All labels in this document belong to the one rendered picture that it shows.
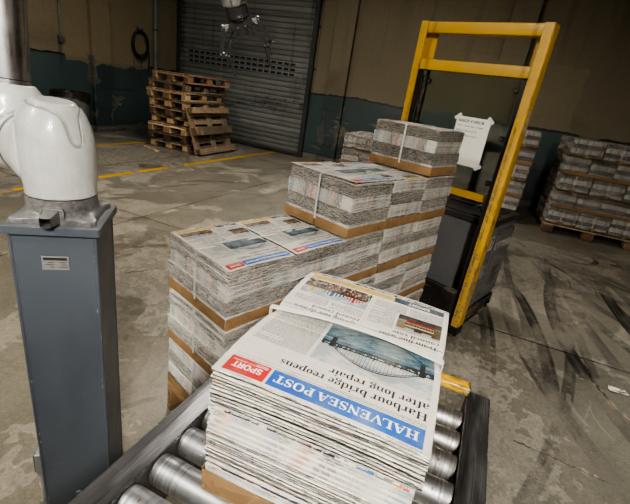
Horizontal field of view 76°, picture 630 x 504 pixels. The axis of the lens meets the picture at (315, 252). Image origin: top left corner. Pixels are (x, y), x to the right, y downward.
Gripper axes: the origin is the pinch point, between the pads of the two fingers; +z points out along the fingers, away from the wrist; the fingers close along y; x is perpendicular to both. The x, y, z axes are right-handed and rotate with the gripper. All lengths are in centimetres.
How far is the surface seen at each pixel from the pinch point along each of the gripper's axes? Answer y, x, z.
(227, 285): -27, -66, 40
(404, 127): 68, 20, 52
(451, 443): 14, -131, 34
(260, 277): -17, -60, 47
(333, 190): 19, -23, 47
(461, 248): 104, 13, 145
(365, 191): 31, -28, 48
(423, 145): 72, 7, 57
